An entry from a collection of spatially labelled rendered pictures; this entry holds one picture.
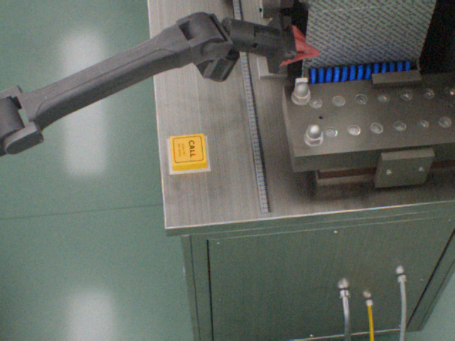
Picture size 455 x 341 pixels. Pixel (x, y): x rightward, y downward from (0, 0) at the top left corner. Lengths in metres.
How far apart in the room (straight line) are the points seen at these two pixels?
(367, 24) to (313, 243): 0.49
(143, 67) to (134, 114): 1.38
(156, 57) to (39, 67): 1.57
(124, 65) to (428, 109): 0.59
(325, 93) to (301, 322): 0.79
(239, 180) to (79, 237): 1.06
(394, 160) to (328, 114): 0.15
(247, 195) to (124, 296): 0.97
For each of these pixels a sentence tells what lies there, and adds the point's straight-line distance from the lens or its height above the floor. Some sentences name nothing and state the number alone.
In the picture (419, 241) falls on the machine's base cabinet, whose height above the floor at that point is 0.71.
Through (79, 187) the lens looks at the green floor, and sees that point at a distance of 2.89.
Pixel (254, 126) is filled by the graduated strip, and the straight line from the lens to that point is 1.90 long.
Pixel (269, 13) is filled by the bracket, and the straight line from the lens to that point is 1.79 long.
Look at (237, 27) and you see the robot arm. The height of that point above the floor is 1.19.
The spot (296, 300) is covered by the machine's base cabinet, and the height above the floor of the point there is 0.43.
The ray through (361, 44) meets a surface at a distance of 1.79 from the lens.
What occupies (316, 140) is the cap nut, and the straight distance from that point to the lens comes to 1.72.
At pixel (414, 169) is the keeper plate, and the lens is 1.80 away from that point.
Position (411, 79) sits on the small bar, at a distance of 1.82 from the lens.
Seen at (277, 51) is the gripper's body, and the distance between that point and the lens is 1.73.
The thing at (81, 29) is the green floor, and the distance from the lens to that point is 3.23.
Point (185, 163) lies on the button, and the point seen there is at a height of 0.92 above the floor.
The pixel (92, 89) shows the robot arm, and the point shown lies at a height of 1.20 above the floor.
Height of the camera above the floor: 2.51
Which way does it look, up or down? 61 degrees down
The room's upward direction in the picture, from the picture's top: straight up
